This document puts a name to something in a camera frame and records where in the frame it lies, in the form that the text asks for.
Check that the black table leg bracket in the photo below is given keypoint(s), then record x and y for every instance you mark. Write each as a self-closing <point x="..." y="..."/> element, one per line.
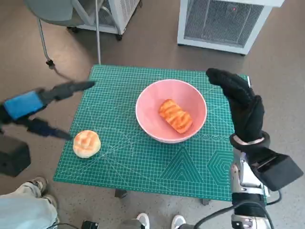
<point x="121" y="193"/>
<point x="206" y="201"/>

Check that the grey chair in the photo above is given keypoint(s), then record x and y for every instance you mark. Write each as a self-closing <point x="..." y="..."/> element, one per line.
<point x="52" y="10"/>

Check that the person's shoe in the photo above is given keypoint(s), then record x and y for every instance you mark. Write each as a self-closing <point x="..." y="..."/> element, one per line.
<point x="50" y="202"/>
<point x="38" y="183"/>

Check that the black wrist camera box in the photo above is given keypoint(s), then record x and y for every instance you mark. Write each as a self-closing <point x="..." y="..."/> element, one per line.
<point x="13" y="157"/>
<point x="278" y="171"/>

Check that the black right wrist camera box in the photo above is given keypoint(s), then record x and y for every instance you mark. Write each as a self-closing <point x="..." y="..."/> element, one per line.
<point x="278" y="171"/>

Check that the long striped toy bread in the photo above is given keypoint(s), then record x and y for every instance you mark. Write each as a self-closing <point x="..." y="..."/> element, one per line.
<point x="175" y="117"/>

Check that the large white mesh cabinet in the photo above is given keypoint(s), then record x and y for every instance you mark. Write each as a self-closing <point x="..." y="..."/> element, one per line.
<point x="221" y="21"/>

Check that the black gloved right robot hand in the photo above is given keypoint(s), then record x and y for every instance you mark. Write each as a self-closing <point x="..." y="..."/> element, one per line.
<point x="249" y="114"/>

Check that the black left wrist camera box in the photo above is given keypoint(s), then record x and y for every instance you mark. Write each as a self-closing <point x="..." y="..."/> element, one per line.
<point x="13" y="157"/>

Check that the silver metal pole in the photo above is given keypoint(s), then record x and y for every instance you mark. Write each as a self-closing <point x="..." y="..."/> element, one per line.
<point x="98" y="35"/>

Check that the round toy bread bun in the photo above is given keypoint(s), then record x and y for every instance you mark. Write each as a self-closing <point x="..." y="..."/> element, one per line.
<point x="87" y="144"/>

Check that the green cutting mat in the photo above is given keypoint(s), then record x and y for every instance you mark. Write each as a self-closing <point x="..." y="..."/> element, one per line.
<point x="114" y="95"/>

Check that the white wheeled mesh cabinet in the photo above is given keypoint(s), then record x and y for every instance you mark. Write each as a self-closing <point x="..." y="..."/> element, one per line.
<point x="124" y="14"/>

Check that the black floor device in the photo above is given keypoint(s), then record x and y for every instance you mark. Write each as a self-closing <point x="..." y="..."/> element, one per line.
<point x="90" y="225"/>

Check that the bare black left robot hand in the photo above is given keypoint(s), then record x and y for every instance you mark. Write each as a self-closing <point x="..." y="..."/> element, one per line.
<point x="23" y="105"/>

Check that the pink bowl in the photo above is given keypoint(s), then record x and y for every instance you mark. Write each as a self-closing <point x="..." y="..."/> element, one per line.
<point x="147" y="114"/>

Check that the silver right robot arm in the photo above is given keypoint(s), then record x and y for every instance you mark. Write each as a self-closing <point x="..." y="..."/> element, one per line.
<point x="247" y="202"/>

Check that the white shoe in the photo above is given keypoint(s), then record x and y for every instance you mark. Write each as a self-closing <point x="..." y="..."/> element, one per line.
<point x="143" y="220"/>
<point x="178" y="220"/>

